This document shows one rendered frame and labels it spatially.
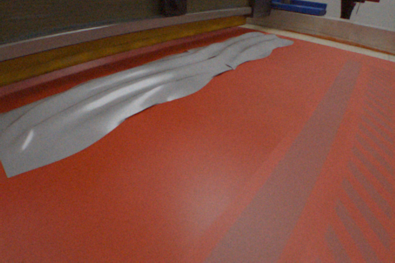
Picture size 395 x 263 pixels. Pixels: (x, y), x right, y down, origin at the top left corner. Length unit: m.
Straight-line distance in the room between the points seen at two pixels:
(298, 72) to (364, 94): 0.06
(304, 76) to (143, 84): 0.15
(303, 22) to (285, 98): 0.28
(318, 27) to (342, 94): 0.24
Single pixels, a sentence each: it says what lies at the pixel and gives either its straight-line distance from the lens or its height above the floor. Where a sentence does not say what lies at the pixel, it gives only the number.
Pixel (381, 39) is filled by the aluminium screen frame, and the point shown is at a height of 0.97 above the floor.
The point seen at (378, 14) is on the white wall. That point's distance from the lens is 2.17.
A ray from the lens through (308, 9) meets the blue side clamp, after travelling 0.44.
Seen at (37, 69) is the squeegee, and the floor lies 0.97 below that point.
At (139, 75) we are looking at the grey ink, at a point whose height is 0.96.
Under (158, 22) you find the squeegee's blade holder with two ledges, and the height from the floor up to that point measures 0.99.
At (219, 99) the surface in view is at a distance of 0.15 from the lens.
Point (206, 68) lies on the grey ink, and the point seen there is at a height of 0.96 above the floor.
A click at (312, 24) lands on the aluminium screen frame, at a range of 0.44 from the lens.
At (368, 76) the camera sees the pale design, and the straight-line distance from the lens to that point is 0.28.
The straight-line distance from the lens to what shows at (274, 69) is 0.22.
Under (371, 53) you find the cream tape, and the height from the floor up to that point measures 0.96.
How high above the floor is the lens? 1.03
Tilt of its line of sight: 33 degrees down
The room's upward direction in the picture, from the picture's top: 2 degrees clockwise
